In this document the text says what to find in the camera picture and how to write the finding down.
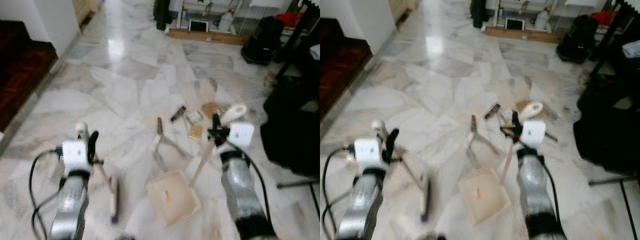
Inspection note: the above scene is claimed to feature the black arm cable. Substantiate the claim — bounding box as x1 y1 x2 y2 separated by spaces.
542 160 566 226
225 141 273 226
321 146 356 240
28 149 63 240

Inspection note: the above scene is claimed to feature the wooden plank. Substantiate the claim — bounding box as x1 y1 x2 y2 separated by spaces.
167 28 249 47
484 26 563 45

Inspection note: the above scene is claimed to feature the beige long handled dustpan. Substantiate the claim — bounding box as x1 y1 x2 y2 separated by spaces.
457 101 545 227
146 103 249 228

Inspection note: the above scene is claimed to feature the white plastic bottle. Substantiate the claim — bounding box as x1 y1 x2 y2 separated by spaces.
534 9 550 30
219 10 235 32

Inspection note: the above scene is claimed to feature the white shelf rack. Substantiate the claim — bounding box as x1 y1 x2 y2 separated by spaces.
176 0 251 33
492 0 563 31

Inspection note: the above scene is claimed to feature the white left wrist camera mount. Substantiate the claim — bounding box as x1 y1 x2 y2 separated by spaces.
353 137 387 173
61 139 92 173

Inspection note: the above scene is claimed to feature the red cloth item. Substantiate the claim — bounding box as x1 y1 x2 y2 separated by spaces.
276 12 304 28
591 11 619 27

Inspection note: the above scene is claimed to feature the large black bag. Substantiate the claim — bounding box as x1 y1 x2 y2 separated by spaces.
573 75 640 176
261 75 321 177

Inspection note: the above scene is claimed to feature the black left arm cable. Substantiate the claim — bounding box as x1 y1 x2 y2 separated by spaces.
321 146 356 240
28 149 63 240

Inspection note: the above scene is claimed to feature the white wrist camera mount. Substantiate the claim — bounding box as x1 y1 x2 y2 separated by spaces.
228 122 255 149
61 139 92 173
353 137 387 173
520 120 547 149

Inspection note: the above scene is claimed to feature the light wooden cabinet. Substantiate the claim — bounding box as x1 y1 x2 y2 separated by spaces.
389 0 416 26
72 0 99 28

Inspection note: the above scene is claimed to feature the black backpack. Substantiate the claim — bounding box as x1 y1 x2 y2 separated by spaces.
241 16 286 66
556 15 599 64

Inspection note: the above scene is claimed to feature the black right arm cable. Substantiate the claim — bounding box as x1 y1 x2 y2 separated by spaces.
542 160 566 226
225 141 273 226

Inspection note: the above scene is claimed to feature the black slanted stand pole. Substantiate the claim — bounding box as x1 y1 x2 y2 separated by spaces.
589 0 636 77
274 2 321 80

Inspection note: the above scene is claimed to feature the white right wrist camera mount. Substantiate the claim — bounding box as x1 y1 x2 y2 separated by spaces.
520 120 547 149
228 122 255 149

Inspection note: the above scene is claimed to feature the black cylinder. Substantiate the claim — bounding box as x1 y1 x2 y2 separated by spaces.
470 0 488 29
153 0 172 31

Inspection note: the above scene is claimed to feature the black stand leg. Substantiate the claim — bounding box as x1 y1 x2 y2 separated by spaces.
588 176 640 240
276 180 321 218

